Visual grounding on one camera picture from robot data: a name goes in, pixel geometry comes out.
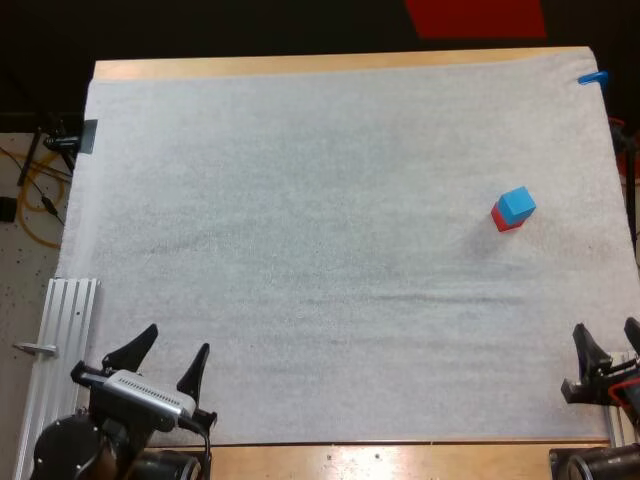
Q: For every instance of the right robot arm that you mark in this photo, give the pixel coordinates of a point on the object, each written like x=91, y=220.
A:
x=600, y=462

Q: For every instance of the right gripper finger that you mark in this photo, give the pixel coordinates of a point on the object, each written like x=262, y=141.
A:
x=634, y=334
x=590, y=352

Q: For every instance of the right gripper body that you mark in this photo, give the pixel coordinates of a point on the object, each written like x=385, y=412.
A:
x=595, y=387

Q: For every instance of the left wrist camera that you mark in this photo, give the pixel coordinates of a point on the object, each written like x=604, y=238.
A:
x=145, y=396

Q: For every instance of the blue cube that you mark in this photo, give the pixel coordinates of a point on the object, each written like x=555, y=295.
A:
x=518, y=204

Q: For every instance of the blue clip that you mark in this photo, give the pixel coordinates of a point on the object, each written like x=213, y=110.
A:
x=593, y=78

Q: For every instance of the dark clamp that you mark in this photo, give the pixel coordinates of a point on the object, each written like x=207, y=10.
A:
x=90, y=136

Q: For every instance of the red cube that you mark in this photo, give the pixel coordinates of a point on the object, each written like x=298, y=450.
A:
x=500, y=221

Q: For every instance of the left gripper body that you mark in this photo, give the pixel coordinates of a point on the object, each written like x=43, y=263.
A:
x=117, y=411

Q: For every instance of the ribbed aluminium rail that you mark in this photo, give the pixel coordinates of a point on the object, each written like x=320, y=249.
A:
x=62, y=340
x=622, y=422

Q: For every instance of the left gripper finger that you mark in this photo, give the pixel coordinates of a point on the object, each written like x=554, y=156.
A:
x=194, y=377
x=131, y=354

